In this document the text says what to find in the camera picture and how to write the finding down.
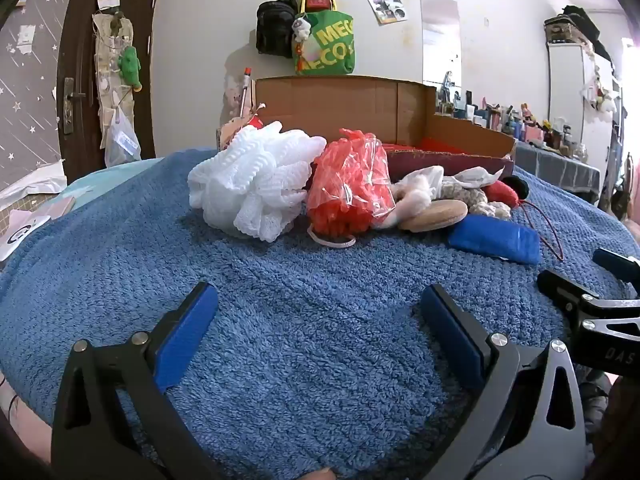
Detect red knitted pouch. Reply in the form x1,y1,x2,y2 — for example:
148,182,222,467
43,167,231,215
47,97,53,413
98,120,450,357
482,180,564,262

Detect tan round powder puff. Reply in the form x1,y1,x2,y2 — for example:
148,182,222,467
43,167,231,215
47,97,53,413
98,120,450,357
398,199,468,233

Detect photo collage wall poster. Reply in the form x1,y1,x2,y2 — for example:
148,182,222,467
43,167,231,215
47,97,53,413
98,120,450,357
363,0,407,26

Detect green plush toy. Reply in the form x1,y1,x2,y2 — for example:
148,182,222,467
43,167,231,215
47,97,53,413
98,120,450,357
117,46,143,92

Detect clear plastic bag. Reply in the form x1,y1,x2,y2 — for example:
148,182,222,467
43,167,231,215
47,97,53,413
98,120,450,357
104,107,142,167

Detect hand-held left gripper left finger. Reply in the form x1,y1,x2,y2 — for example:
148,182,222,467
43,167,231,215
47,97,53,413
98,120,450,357
51,281,219,480

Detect beige hanging fabric organizer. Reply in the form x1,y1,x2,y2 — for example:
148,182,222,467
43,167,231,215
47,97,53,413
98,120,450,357
92,10,146,168

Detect blue cloth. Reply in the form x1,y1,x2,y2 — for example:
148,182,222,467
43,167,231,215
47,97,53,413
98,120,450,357
447,215,542,266

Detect black fluffy pom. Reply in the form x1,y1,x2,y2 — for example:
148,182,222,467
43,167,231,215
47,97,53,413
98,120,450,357
502,176,532,198

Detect black backpack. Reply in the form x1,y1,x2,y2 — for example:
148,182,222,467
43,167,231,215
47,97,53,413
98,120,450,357
256,0,299,58

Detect white cloth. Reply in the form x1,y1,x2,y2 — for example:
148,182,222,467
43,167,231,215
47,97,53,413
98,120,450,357
412,166,445,188

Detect row of cosmetics bottles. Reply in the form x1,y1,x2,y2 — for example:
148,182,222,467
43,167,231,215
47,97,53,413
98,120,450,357
435,85,588,161

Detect metal door handle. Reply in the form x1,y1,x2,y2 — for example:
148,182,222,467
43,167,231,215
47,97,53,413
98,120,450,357
62,77,88,123

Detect frameless wall mirror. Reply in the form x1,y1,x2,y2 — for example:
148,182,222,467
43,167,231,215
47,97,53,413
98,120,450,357
420,0,462,88

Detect cream crochet scrunchie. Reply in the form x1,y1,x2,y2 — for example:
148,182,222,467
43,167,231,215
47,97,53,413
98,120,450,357
470,201,512,221
440,182,488,206

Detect white mesh bath sponge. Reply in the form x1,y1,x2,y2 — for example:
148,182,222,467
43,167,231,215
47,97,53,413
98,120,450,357
188,122,327,243

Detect cardboard box with red lining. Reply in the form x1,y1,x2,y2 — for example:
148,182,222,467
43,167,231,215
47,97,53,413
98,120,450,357
252,76,517,181

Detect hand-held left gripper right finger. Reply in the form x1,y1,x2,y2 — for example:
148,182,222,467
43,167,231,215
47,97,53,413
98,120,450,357
419,283,587,480

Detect bottle with orange cap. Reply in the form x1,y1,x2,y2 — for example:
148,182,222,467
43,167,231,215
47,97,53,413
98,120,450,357
239,66,252,118

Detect white crumpled paper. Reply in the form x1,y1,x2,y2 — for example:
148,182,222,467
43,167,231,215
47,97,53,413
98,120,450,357
0,160,68,211

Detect dark brown wooden door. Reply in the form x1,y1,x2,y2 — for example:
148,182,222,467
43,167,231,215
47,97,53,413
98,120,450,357
56,0,163,181

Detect green tote bag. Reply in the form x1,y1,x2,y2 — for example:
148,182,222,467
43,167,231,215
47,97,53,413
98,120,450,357
292,10,357,76

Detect white tissue wrapper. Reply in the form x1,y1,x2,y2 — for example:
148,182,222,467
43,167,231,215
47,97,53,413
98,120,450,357
442,166,505,191

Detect red mesh sponge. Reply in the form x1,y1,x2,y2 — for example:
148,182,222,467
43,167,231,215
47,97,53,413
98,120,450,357
306,128,397,250

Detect white fluffy scrunchie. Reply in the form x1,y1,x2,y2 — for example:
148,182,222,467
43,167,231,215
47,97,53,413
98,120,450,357
372,180,437,231

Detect blue textured blanket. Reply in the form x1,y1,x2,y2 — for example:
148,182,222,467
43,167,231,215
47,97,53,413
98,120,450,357
0,147,640,480

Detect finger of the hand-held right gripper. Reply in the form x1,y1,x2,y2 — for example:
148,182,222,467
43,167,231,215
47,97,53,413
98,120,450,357
592,247,640,286
537,269,601,321

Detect hanging plush toys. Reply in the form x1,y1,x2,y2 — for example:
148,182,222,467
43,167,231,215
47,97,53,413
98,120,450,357
580,70,621,113

